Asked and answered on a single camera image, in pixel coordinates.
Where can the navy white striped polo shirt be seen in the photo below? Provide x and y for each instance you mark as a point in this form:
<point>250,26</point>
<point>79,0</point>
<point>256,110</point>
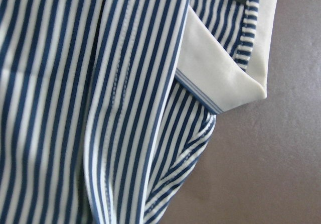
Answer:
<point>107,105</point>

